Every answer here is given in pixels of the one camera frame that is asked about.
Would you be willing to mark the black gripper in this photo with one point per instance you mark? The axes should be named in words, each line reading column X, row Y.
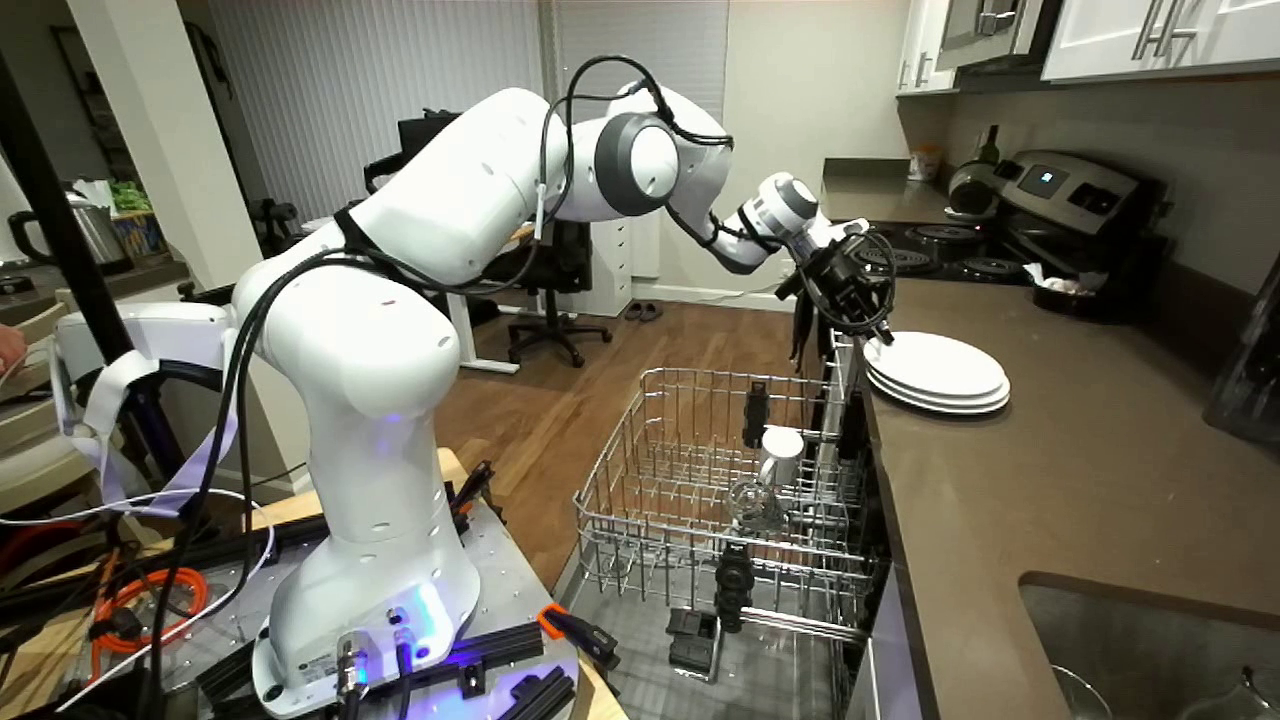
column 854, row 267

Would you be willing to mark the white ceramic plate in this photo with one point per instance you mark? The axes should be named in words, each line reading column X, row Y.
column 935, row 361
column 942, row 401

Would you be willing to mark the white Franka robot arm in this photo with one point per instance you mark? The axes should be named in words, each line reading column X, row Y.
column 360, row 401

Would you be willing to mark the black rack clip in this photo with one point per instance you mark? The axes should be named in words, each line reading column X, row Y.
column 735, row 580
column 758, row 413

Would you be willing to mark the white ceramic mug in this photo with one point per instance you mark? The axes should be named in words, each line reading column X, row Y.
column 780, row 445

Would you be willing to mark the black kettle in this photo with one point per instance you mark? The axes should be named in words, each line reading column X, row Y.
column 976, row 187

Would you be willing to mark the clear drinking glass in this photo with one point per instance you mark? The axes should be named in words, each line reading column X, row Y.
column 760, row 504
column 1224, row 701
column 1080, row 694

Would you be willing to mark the black pan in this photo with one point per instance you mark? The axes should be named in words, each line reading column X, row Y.
column 1080, row 294

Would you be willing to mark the white drawer unit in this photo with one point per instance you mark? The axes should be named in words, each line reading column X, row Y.
column 625, row 272

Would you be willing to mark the white corner cabinet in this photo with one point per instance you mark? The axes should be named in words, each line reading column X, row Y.
column 923, row 47

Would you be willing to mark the black office chair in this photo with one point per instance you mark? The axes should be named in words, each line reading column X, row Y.
column 562, row 267

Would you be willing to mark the steel range hood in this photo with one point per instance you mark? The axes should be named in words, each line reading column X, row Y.
column 993, row 26

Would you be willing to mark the white upper cabinet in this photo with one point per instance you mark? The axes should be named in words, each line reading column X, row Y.
column 1107, row 33

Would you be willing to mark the white leg desk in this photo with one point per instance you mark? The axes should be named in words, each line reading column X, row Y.
column 459, row 325

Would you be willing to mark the black clamp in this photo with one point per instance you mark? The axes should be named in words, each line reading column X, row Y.
column 470, row 496

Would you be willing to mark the robot mounting table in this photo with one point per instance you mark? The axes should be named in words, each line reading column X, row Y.
column 515, row 573

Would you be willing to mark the stainless kitchen sink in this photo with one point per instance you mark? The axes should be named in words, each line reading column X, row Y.
column 1144, row 652

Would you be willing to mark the white case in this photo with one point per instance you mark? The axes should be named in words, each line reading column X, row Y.
column 173, row 335

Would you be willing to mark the black stand pole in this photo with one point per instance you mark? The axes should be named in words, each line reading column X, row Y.
column 55, row 225

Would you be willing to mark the black bracket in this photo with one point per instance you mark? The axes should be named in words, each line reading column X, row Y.
column 500, row 651

